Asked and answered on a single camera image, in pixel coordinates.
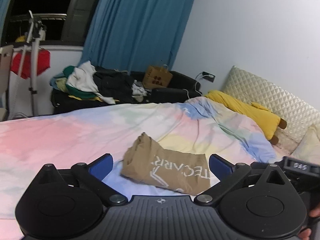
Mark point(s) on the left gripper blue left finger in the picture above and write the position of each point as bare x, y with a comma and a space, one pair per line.
101, 167

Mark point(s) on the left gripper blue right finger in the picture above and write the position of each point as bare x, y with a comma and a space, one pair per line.
220, 167

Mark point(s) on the tan t-shirt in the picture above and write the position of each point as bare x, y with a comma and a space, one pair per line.
149, 163

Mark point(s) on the pile of clothes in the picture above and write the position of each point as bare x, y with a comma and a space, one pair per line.
89, 83

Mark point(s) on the person's right hand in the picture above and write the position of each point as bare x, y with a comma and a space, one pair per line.
306, 232

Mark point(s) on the pastel tie-dye bed cover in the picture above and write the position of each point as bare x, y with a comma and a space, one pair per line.
198, 126

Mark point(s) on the yellow plush toy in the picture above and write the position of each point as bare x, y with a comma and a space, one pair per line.
262, 116

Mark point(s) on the cream quilted headboard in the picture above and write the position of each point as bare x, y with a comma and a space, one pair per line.
298, 114

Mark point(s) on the black sofa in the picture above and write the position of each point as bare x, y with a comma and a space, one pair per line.
180, 89

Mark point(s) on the brown paper bag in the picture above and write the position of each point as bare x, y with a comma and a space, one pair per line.
157, 77

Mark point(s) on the red garment on stand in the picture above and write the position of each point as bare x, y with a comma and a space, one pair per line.
42, 65

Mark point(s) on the right blue curtain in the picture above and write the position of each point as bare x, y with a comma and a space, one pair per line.
134, 34

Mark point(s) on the dark window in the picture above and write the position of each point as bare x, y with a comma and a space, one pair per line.
66, 21

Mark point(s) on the wall power outlet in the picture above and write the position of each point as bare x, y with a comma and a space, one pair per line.
207, 76

